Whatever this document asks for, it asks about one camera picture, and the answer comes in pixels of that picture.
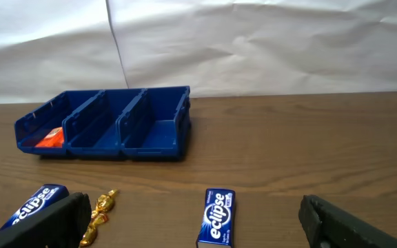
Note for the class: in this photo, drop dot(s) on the blue candy pack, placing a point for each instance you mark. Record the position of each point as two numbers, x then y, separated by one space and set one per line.
36 203
217 217

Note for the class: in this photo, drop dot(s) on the gold candy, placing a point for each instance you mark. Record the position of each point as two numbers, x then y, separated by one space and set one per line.
103 203
91 230

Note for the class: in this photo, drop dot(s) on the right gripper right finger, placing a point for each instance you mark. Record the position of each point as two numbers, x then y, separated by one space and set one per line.
333 227

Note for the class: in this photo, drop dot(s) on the orange candy box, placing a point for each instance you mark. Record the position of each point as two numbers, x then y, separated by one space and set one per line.
50 140

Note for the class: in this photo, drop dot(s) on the blue tray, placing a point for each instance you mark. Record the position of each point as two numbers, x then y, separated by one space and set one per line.
157 137

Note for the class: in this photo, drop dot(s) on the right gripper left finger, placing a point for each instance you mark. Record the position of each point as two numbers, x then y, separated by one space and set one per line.
53 227

